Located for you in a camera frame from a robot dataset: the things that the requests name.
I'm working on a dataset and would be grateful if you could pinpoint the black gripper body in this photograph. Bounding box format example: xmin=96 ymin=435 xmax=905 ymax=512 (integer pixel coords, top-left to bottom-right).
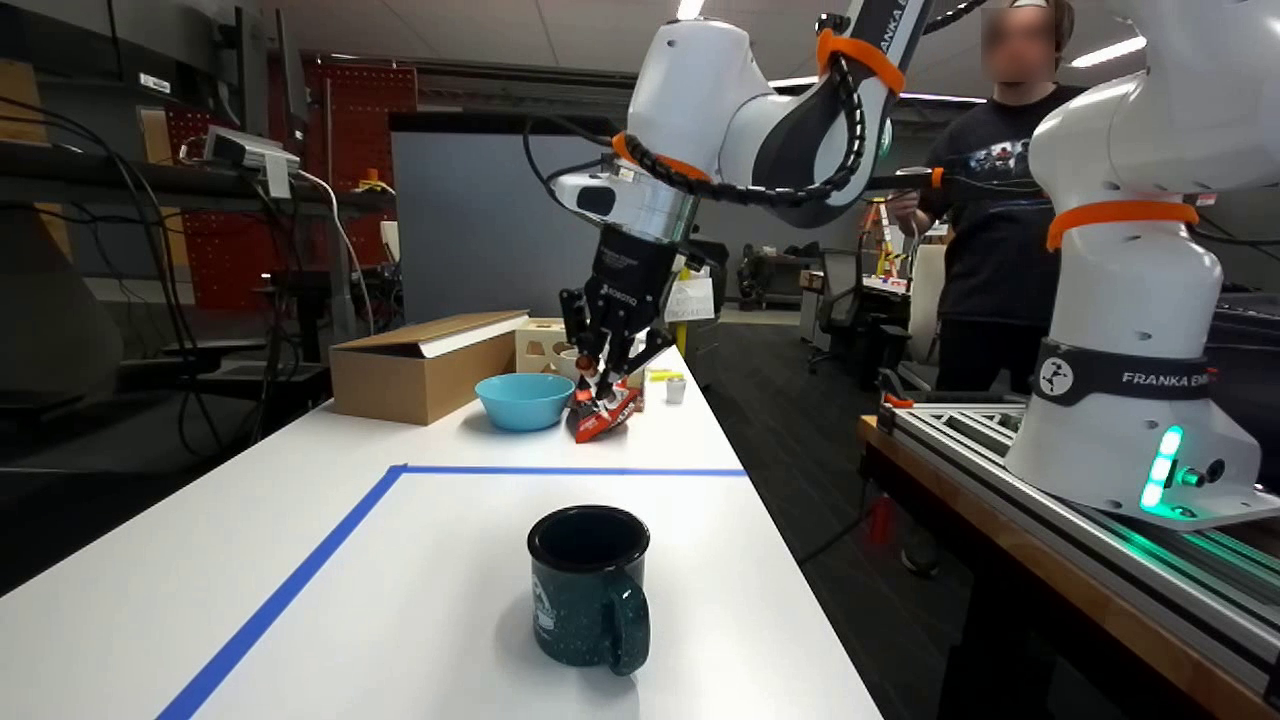
xmin=560 ymin=225 xmax=677 ymax=370

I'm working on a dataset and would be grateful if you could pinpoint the orange capped sharpie marker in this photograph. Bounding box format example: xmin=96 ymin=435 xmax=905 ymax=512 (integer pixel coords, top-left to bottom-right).
xmin=575 ymin=348 xmax=601 ymax=417

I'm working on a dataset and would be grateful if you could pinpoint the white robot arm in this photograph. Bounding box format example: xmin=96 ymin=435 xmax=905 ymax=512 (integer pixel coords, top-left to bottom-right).
xmin=551 ymin=0 xmax=1280 ymax=529

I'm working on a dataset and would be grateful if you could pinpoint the small cream carton box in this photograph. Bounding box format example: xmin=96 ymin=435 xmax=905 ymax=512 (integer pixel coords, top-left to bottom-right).
xmin=514 ymin=315 xmax=575 ymax=377

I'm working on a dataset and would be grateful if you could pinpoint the red snack bag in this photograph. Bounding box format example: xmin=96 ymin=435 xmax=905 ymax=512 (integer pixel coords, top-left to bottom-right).
xmin=566 ymin=390 xmax=640 ymax=446

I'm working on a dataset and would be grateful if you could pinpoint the light blue plastic bowl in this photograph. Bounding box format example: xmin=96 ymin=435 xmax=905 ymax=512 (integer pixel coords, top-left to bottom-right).
xmin=476 ymin=372 xmax=572 ymax=433

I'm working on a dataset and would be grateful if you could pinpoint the brown cardboard box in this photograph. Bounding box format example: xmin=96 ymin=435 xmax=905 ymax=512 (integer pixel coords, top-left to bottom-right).
xmin=328 ymin=314 xmax=524 ymax=423

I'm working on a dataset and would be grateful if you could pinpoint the grey metal cabinet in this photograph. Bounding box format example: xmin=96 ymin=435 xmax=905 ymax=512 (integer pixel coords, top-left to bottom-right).
xmin=391 ymin=132 xmax=594 ymax=321

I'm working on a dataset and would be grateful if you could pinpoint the dark green enamel mug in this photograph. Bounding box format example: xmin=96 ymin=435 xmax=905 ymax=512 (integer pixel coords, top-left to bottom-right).
xmin=527 ymin=505 xmax=650 ymax=678

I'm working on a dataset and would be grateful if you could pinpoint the person in dark shirt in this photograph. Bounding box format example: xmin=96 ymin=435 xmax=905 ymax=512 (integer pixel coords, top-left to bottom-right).
xmin=923 ymin=0 xmax=1088 ymax=400

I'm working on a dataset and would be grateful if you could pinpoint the blue tape line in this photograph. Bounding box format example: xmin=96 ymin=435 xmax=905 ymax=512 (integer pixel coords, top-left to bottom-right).
xmin=156 ymin=461 xmax=746 ymax=720

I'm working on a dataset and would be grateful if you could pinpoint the white box with cable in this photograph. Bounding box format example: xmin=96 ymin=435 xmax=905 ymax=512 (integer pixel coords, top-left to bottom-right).
xmin=204 ymin=123 xmax=299 ymax=201

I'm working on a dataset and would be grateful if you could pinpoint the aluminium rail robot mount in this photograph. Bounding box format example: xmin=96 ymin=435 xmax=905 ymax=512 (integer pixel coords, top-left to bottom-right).
xmin=893 ymin=406 xmax=1280 ymax=667

